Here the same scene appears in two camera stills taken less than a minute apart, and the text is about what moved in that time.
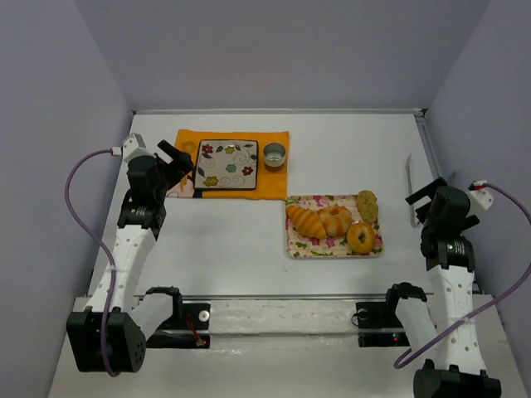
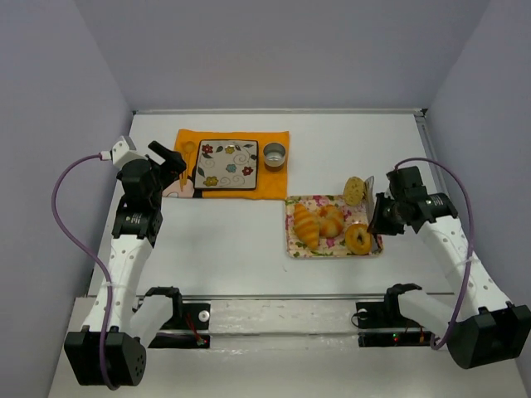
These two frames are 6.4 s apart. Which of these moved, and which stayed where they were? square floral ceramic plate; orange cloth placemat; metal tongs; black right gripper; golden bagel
Moved: metal tongs; black right gripper
Stayed: orange cloth placemat; golden bagel; square floral ceramic plate
